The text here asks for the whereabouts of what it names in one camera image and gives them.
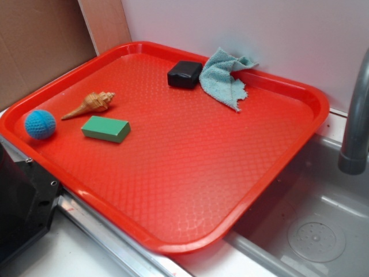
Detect round sink drain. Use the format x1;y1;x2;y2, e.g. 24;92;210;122
287;216;346;263

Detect brown cardboard panel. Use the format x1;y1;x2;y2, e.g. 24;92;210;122
0;0;100;112

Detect tan spiral seashell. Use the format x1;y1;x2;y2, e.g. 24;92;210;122
61;92;115;120

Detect grey toy sink basin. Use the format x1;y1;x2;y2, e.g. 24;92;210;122
175;134;369;277

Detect blue knitted ball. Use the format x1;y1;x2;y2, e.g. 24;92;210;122
24;110;57;140

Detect light blue cloth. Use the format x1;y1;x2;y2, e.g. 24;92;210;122
199;47;258;113

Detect red plastic tray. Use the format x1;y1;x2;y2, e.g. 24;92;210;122
1;42;329;254

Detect black rectangular block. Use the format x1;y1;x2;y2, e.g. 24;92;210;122
167;61;203;89

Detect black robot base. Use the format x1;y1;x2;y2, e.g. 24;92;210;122
1;146;62;267

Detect grey metal faucet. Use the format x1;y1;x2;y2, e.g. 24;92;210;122
338;53;368;175

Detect green rectangular block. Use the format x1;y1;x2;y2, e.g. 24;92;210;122
81;116;131;143

